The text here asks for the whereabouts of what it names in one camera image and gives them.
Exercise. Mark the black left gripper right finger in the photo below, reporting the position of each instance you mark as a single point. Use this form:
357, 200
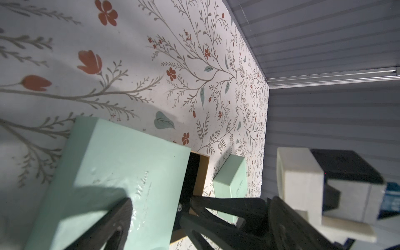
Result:
290, 231

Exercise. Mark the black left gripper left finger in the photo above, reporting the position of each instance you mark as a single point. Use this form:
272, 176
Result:
110, 232

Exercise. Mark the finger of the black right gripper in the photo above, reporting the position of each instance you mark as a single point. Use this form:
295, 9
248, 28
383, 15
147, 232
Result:
199, 230
251, 210

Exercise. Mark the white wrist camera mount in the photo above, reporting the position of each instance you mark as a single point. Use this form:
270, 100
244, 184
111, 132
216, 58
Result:
336, 191

